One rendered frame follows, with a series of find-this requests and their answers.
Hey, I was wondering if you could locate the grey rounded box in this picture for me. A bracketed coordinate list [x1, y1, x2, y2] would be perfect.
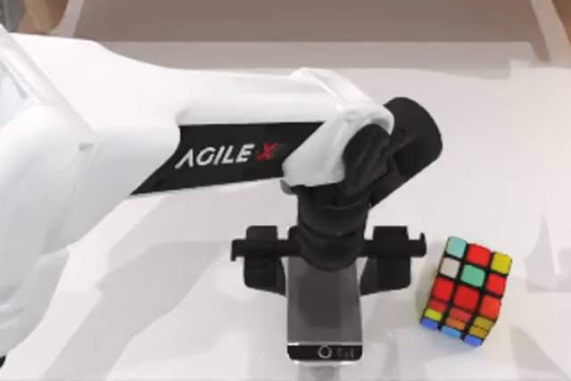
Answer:
[285, 256, 365, 363]

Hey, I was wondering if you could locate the multicoloured puzzle cube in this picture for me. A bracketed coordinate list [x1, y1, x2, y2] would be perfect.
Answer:
[418, 236, 514, 348]

